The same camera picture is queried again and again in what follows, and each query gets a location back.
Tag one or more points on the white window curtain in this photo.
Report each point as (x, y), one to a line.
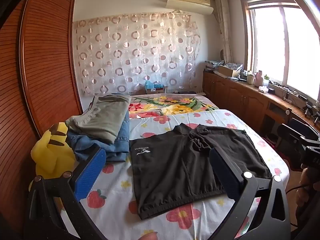
(225, 30)

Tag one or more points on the white air conditioner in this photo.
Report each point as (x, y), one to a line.
(190, 0)

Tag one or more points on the blue denim jeans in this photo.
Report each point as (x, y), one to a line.
(120, 145)

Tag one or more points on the circle patterned wall curtain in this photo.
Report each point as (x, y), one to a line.
(135, 55)

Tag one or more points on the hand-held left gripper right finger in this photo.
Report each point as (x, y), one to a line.
(225, 177)

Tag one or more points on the white tissue box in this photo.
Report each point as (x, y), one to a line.
(263, 89)

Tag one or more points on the olive folded pants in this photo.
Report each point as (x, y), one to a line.
(105, 120)

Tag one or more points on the wooden side cabinet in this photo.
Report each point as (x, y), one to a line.
(240, 97)

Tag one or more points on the pink bottle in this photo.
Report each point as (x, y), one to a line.
(258, 78)

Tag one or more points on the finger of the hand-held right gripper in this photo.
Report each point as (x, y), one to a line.
(292, 135)

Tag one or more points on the flower printed bed sheet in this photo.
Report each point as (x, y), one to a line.
(115, 180)

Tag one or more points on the person's right hand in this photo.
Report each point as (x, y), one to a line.
(306, 180)

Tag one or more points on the black pants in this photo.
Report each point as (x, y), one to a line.
(190, 162)

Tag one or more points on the cardboard box with patterned cloth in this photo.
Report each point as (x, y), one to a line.
(228, 70)

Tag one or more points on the green capped bottle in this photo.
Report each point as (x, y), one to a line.
(266, 81)

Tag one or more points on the window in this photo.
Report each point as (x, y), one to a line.
(280, 50)

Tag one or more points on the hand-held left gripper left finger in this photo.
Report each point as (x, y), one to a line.
(90, 173)

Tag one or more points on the floral blanket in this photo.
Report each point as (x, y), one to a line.
(175, 105)

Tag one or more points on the yellow plush toy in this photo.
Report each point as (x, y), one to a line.
(51, 152)

